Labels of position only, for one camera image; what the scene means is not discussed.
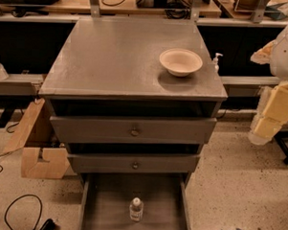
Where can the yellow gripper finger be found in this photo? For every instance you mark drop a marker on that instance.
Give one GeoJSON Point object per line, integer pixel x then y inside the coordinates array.
{"type": "Point", "coordinates": [274, 108]}
{"type": "Point", "coordinates": [263, 129]}

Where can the clear plastic water bottle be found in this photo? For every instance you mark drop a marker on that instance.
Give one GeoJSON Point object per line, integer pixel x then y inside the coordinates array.
{"type": "Point", "coordinates": [136, 209]}

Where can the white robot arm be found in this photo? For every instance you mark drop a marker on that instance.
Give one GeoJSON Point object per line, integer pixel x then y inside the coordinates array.
{"type": "Point", "coordinates": [275, 54]}

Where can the small pump dispenser bottle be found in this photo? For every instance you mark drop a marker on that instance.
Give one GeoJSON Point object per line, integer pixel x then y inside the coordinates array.
{"type": "Point", "coordinates": [215, 61]}

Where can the grey top drawer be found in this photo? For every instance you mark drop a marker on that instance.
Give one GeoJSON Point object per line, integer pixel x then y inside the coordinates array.
{"type": "Point", "coordinates": [135, 130]}

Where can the grey drawer cabinet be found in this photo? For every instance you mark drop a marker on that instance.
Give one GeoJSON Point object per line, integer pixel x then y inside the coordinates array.
{"type": "Point", "coordinates": [110, 67]}

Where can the grey open bottom drawer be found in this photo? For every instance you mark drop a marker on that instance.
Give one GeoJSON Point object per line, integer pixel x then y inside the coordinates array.
{"type": "Point", "coordinates": [126, 201]}

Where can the grey middle drawer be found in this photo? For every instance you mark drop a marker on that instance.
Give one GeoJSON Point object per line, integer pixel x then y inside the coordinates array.
{"type": "Point", "coordinates": [133, 163]}

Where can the black table leg base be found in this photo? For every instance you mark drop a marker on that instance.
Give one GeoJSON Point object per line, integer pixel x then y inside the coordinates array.
{"type": "Point", "coordinates": [280, 139]}

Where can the white paper bowl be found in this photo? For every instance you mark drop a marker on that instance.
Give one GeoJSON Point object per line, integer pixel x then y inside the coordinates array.
{"type": "Point", "coordinates": [180, 62]}

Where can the notched wooden block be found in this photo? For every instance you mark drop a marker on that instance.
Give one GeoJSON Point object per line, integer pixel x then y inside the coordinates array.
{"type": "Point", "coordinates": [44, 163]}

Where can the wooden board leaning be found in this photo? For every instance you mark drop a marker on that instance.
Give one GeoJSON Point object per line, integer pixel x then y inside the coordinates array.
{"type": "Point", "coordinates": [25, 127]}

